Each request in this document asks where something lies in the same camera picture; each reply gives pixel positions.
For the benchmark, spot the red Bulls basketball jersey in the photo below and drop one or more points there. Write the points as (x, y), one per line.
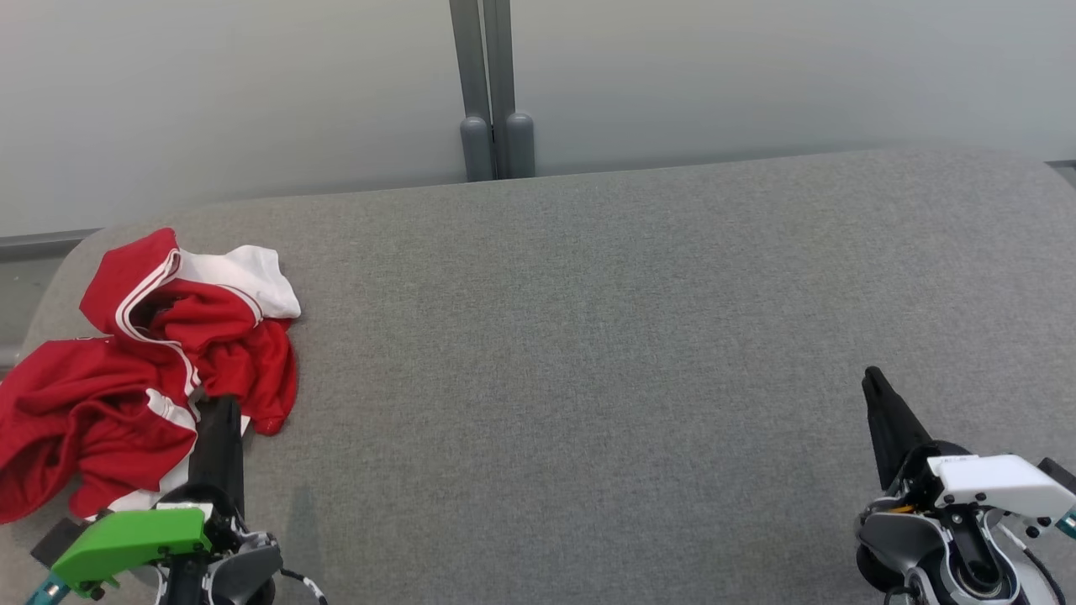
(252, 370)

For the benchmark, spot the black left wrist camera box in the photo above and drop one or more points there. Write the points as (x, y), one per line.
(55, 538)

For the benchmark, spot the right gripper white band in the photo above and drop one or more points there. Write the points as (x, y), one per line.
(1000, 483)

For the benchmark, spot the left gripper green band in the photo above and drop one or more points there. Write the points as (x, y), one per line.
(126, 542)

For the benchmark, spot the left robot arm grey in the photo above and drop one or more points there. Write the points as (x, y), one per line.
(244, 571)

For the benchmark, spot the red shorts with white stripe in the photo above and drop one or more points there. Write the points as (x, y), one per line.
(67, 403)

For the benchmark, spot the grey partition frame post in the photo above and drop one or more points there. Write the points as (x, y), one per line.
(471, 76)
(513, 76)

